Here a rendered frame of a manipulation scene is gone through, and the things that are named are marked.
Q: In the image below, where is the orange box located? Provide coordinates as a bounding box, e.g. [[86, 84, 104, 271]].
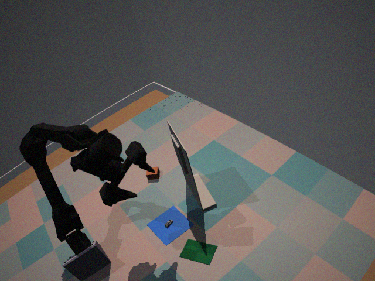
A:
[[146, 167, 160, 180]]

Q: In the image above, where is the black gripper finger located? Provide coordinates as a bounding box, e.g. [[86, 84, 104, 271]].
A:
[[139, 158, 155, 173], [114, 187, 137, 204]]

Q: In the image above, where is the green flat square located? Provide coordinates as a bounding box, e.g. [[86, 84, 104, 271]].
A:
[[179, 239, 218, 265]]

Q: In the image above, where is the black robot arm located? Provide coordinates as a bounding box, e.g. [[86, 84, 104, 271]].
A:
[[19, 122, 124, 256]]

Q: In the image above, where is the blue flat square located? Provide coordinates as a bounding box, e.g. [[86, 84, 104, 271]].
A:
[[147, 206, 194, 246]]

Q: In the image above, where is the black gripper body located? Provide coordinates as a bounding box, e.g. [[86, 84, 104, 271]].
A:
[[97, 141, 147, 207]]

